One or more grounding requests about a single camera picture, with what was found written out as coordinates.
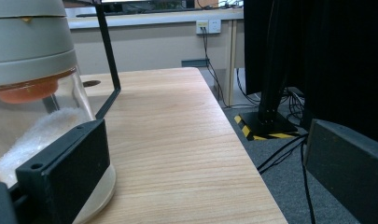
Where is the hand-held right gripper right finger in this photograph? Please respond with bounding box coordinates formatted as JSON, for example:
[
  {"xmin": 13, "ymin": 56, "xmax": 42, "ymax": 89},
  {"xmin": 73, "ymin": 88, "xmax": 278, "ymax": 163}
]
[{"xmin": 303, "ymin": 119, "xmax": 378, "ymax": 224}]

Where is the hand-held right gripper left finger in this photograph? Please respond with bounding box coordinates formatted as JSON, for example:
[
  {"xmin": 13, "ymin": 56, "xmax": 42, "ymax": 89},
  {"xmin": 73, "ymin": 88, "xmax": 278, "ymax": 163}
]
[{"xmin": 15, "ymin": 118, "xmax": 111, "ymax": 224}]

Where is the clear jar with grey lid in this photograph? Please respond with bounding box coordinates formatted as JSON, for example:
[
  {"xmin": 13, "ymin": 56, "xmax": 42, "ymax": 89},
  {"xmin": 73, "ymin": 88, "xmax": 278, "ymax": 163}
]
[{"xmin": 0, "ymin": 0, "xmax": 118, "ymax": 224}]

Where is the black stand with striped base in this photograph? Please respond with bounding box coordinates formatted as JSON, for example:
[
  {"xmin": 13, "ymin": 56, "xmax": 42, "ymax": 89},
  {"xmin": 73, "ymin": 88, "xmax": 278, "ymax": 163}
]
[{"xmin": 233, "ymin": 0, "xmax": 301, "ymax": 142}]

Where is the black curtain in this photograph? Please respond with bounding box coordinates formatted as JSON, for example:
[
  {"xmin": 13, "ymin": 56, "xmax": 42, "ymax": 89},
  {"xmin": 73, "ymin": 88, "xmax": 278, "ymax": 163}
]
[{"xmin": 243, "ymin": 0, "xmax": 378, "ymax": 147}]

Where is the black cable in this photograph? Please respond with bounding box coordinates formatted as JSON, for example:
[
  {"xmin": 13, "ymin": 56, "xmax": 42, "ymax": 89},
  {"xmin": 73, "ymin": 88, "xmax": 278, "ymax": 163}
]
[
  {"xmin": 202, "ymin": 27, "xmax": 260, "ymax": 110},
  {"xmin": 299, "ymin": 139, "xmax": 317, "ymax": 224},
  {"xmin": 257, "ymin": 133, "xmax": 310, "ymax": 175}
]

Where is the black metal stand frame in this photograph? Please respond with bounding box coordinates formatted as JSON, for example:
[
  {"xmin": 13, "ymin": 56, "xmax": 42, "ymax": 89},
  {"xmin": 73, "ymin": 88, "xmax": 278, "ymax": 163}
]
[{"xmin": 91, "ymin": 0, "xmax": 122, "ymax": 120}]

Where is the white wall socket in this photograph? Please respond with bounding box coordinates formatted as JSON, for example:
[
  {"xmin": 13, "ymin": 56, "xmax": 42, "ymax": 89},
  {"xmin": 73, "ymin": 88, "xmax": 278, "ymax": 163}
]
[
  {"xmin": 208, "ymin": 19, "xmax": 222, "ymax": 35},
  {"xmin": 195, "ymin": 20, "xmax": 210, "ymax": 35}
]

